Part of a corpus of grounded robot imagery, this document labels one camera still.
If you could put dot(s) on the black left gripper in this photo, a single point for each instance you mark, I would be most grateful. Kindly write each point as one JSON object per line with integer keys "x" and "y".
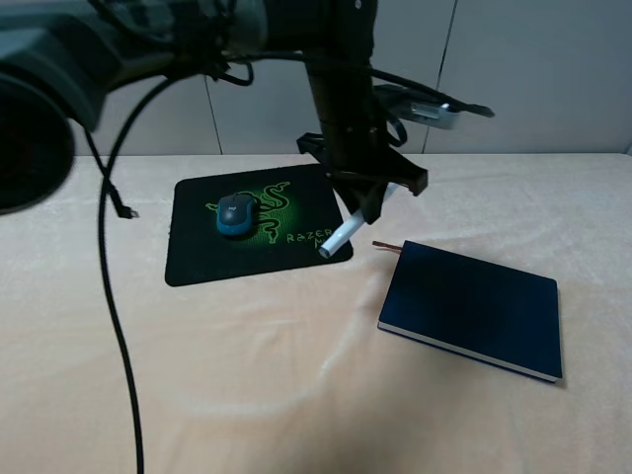
{"x": 360, "y": 163}

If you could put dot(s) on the white marker pen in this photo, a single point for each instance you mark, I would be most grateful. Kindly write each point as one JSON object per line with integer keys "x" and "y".
{"x": 342, "y": 235}

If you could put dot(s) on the blue black computer mouse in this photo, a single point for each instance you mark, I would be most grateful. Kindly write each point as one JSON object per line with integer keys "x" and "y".
{"x": 234, "y": 215}

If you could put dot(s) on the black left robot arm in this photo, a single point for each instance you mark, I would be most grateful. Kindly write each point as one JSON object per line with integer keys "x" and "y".
{"x": 61, "y": 59}

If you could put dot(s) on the black razer mouse pad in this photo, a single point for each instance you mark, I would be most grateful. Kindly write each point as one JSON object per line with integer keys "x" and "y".
{"x": 297, "y": 213}

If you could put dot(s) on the dark blue notebook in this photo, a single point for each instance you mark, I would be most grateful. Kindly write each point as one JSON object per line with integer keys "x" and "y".
{"x": 487, "y": 312}

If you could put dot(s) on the brown ribbon bookmark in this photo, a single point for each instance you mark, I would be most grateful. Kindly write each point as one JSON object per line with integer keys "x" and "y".
{"x": 387, "y": 247}

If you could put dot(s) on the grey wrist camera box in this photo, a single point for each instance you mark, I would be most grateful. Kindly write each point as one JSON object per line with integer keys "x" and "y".
{"x": 402, "y": 103}

